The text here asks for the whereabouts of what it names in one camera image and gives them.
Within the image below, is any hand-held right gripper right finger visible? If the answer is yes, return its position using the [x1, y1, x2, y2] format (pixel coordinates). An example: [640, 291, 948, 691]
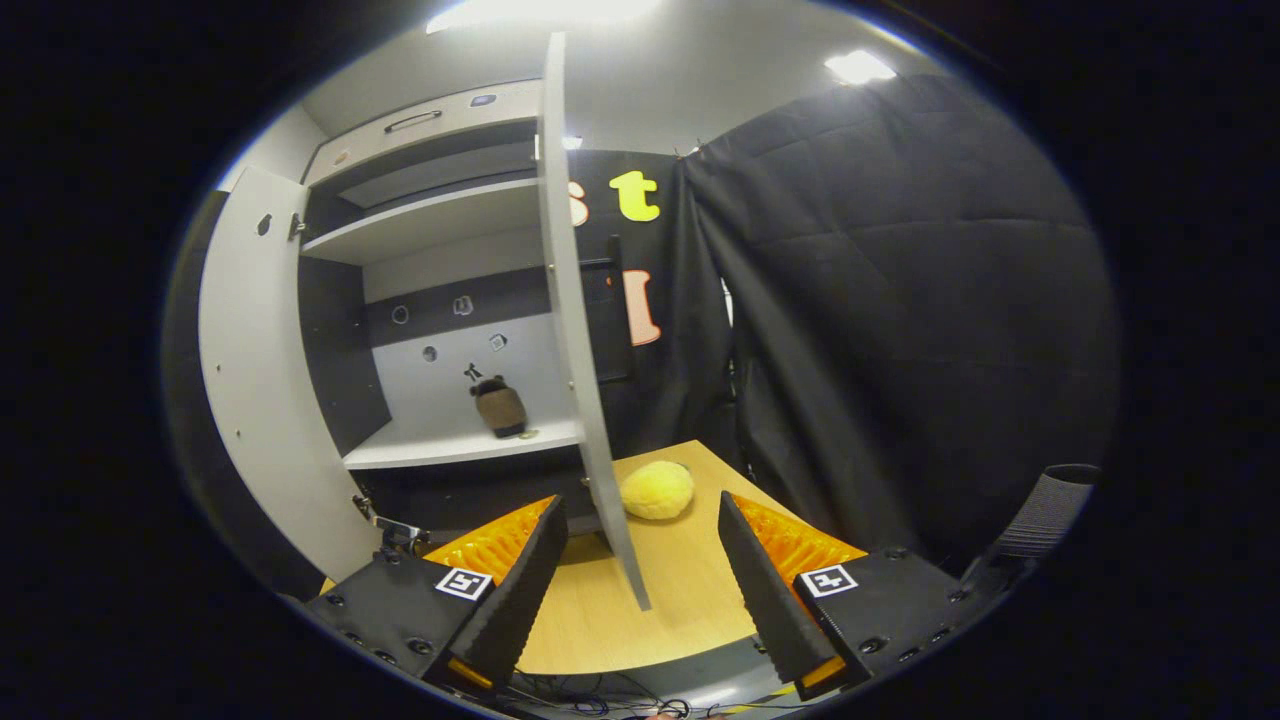
[716, 490, 991, 703]

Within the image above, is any white grey shoe cabinet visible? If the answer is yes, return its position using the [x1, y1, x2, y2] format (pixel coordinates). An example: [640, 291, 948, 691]
[298, 80, 641, 546]

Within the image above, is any white cabinet shelf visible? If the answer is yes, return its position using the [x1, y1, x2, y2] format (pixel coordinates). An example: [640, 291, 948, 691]
[343, 418, 587, 471]
[300, 178, 547, 266]

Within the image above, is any white cabinet door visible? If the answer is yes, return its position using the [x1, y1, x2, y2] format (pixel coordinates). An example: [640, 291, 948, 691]
[198, 165, 383, 584]
[536, 32, 652, 612]

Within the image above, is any dark ribbed fabric band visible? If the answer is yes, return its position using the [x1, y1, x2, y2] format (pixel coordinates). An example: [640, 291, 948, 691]
[995, 463, 1103, 563]

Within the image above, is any yellow round toy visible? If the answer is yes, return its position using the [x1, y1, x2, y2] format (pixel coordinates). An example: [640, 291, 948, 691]
[619, 460, 695, 522]

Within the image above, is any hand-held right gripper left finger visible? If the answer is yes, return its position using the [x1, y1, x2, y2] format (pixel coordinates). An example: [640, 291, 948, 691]
[303, 495, 570, 695]

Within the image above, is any black backdrop cloth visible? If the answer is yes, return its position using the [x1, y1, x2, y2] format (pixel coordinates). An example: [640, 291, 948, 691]
[162, 72, 1119, 601]

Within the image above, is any brown fuzzy shoe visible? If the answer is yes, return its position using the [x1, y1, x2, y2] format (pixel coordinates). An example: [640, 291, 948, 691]
[469, 375, 529, 440]

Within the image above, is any grey cabinet drawer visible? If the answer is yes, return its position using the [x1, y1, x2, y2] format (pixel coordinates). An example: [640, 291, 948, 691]
[305, 80, 542, 187]

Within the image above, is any ceiling light panel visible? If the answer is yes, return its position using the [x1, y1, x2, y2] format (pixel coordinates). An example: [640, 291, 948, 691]
[424, 0, 663, 35]
[824, 49, 898, 87]

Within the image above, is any tangle of black cables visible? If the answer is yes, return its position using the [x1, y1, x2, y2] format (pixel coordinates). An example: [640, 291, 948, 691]
[495, 672, 726, 720]

